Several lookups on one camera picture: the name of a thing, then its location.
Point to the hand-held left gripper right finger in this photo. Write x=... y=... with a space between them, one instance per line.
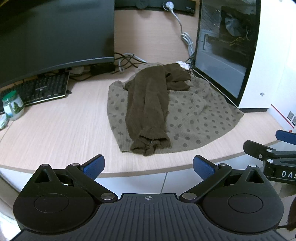
x=204 y=167

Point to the white computer case glass panel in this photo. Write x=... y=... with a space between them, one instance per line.
x=222 y=53

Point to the glass jar with green lid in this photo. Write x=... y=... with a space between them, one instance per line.
x=12 y=109

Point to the dark brown pants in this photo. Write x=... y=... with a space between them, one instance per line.
x=148 y=104

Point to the white power adapter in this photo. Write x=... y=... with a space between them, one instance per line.
x=77 y=70

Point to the black wall power track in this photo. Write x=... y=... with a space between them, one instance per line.
x=152 y=4

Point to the green and white packet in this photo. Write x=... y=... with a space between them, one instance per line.
x=2 y=122

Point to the white cardboard box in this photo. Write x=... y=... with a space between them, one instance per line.
x=284 y=115

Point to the white power plug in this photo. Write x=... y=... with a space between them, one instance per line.
x=167 y=5

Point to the black computer monitor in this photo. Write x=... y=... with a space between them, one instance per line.
x=57 y=34

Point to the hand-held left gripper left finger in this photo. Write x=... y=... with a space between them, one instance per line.
x=93 y=167

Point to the crumpled white tissue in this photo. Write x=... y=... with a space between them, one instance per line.
x=183 y=64

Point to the black keyboard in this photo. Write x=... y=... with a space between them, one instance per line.
x=41 y=89

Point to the tan dotted garment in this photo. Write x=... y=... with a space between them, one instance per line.
x=192 y=120

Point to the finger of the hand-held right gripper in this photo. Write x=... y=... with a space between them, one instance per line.
x=256 y=148
x=286 y=136

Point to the dark brown fuzzy object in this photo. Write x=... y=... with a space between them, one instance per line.
x=292 y=213

